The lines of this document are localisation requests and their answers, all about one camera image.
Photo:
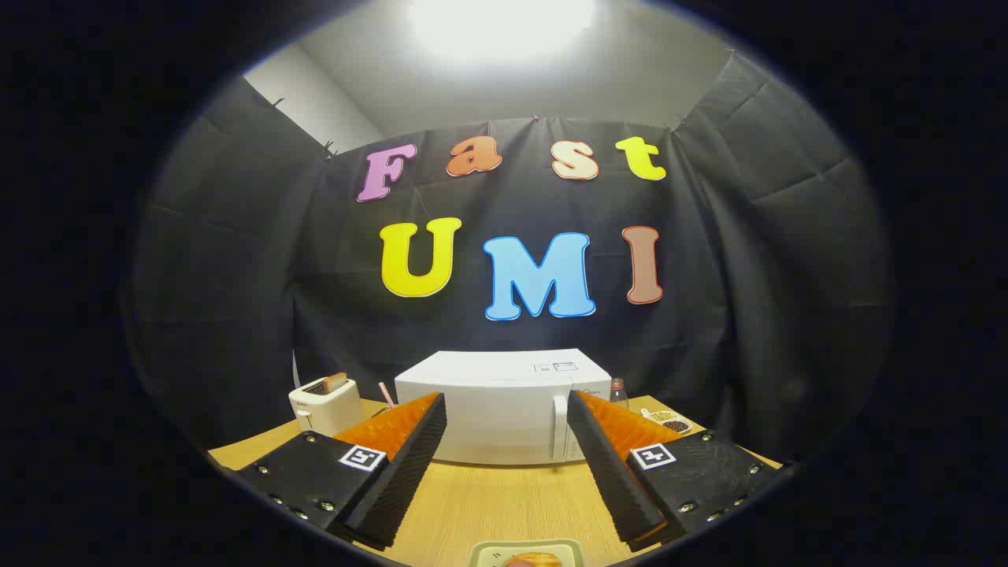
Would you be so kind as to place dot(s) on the pink striped straw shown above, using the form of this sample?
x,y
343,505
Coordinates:
x,y
386,394

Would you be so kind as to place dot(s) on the white toaster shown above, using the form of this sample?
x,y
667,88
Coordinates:
x,y
331,408

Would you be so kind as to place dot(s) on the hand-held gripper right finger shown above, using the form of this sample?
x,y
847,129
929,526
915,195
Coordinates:
x,y
614,480

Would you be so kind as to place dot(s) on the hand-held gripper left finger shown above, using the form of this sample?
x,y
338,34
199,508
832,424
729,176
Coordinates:
x,y
409,472

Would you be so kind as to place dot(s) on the toast bread slice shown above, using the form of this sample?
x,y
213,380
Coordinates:
x,y
335,383

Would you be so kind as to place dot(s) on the white microwave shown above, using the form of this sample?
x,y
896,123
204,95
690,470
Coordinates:
x,y
496,409

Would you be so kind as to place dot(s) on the round golden bread bun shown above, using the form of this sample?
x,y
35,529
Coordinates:
x,y
535,561

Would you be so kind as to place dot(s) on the clear plastic water bottle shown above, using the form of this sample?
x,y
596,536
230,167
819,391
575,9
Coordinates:
x,y
619,394

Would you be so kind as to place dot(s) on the white divided bean dish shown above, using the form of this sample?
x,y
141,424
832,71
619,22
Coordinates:
x,y
669,423

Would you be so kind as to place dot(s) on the square cream plate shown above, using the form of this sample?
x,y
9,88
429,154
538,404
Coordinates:
x,y
488,551

